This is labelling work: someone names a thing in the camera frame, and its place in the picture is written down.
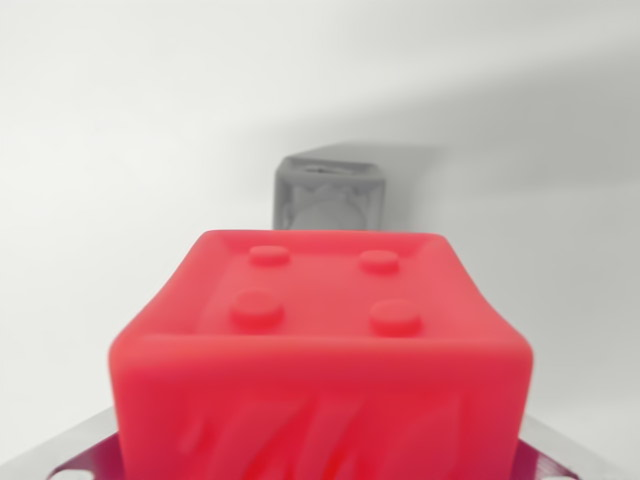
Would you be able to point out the grey soft toy cube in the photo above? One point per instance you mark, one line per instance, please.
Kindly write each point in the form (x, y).
(330, 200)

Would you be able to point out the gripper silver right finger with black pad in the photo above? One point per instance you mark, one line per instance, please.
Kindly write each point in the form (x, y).
(542, 457)

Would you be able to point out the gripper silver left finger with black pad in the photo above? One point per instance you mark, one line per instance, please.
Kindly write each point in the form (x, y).
(92, 450)

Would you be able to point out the red soft toy cube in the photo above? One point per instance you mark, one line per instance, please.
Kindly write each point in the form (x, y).
(320, 380)

